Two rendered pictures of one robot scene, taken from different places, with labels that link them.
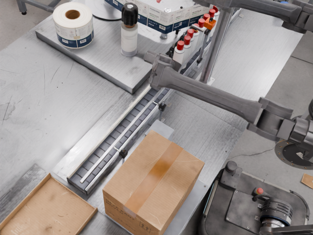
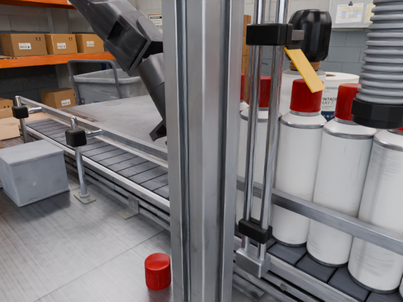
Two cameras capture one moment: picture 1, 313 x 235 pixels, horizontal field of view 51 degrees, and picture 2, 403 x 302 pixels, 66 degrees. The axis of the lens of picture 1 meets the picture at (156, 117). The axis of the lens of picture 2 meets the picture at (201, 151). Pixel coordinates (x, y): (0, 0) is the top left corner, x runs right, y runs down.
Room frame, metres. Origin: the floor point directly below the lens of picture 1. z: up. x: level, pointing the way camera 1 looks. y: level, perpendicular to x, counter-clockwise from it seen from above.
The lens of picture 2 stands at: (1.28, -0.47, 1.13)
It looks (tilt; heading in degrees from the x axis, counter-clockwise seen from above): 20 degrees down; 108
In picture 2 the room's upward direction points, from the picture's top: straight up
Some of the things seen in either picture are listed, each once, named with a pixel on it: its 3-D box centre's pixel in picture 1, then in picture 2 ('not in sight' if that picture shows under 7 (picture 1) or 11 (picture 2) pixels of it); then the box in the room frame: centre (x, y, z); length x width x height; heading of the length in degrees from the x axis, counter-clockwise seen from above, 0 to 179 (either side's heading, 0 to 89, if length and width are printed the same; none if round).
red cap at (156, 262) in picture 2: not in sight; (158, 270); (1.13, -0.18, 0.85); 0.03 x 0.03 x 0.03
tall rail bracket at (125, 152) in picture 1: (119, 155); (32, 126); (0.64, 0.13, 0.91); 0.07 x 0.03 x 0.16; 64
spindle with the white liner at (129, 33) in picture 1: (129, 30); (301, 88); (1.29, 0.21, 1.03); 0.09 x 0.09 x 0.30
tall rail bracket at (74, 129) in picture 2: (157, 109); (89, 156); (0.90, 0.00, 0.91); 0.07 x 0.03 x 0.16; 64
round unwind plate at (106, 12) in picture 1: (111, 3); not in sight; (1.65, 0.38, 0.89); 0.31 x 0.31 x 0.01
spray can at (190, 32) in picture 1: (187, 45); (298, 165); (1.29, -0.10, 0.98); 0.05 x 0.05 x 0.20
